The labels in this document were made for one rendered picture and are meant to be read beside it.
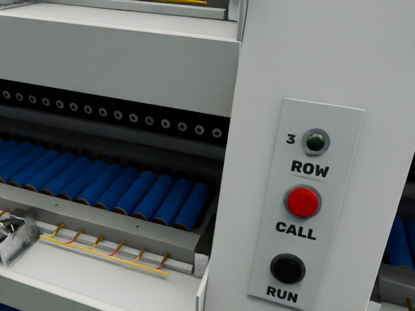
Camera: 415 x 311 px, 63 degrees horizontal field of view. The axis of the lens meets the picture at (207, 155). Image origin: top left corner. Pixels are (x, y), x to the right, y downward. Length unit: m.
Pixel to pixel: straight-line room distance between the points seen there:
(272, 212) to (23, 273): 0.21
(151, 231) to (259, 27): 0.19
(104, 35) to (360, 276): 0.20
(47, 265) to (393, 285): 0.27
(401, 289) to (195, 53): 0.23
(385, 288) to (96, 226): 0.24
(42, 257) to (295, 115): 0.24
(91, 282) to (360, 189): 0.21
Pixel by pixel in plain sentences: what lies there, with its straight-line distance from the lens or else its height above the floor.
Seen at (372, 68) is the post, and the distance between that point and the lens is 0.19.
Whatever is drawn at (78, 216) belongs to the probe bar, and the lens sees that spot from 0.32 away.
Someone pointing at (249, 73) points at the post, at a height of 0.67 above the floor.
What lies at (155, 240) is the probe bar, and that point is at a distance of 0.29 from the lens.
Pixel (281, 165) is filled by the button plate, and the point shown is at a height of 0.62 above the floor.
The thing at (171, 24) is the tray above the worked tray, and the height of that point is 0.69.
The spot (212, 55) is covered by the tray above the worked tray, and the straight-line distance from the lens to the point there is 0.19.
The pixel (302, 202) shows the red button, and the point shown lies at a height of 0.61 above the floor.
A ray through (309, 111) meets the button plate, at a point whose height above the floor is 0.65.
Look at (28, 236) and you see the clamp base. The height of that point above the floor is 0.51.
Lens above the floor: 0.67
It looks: 16 degrees down
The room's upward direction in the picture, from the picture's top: 7 degrees clockwise
